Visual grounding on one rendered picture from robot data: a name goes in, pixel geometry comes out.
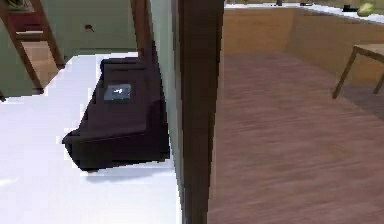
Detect brown wooden door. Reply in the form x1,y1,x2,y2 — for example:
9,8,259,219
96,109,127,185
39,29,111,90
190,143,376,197
172,0,225,224

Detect wooden counter with white top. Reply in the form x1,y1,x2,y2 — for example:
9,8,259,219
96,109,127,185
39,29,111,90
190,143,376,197
221,2,384,86

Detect brown wooden table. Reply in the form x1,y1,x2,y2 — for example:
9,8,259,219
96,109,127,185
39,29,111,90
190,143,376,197
331,43,384,100

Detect brown wooden ladder shelf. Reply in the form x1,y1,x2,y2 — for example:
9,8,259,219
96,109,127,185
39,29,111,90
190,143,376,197
0,0,66,95

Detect yellow-green round food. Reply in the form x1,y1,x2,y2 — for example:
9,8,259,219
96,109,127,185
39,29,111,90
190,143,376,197
357,2,376,18

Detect brown wooden door frame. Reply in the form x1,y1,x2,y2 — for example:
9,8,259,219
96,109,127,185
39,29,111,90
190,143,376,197
130,0,154,58

